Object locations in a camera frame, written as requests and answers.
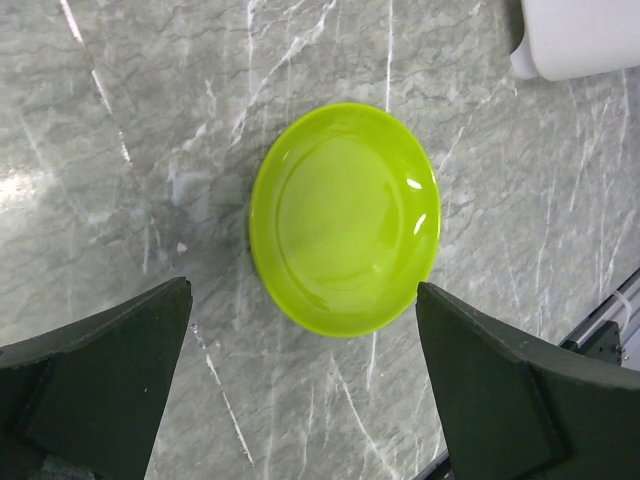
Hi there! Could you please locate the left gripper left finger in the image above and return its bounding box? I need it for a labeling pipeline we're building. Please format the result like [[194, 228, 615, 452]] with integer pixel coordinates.
[[1, 277, 193, 479]]

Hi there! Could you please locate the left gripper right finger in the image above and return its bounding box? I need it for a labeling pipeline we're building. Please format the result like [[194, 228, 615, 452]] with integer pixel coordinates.
[[416, 283, 639, 479]]

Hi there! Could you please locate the white plastic bin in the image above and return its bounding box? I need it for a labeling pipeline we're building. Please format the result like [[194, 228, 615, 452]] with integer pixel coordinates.
[[510, 0, 639, 81]]

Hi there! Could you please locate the green plate under yellow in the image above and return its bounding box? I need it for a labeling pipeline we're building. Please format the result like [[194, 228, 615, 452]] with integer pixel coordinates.
[[248, 102, 441, 338]]

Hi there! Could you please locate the aluminium rail frame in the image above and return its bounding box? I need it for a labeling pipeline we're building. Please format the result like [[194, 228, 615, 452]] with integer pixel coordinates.
[[560, 270, 639, 371]]

